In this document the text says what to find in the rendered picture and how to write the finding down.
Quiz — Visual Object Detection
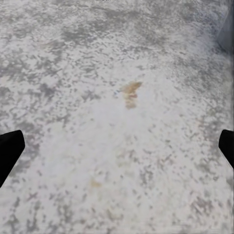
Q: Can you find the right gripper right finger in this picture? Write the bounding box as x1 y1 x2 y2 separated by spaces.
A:
218 129 234 169

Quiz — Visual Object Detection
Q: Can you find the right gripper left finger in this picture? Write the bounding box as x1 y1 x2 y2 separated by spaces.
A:
0 130 25 188

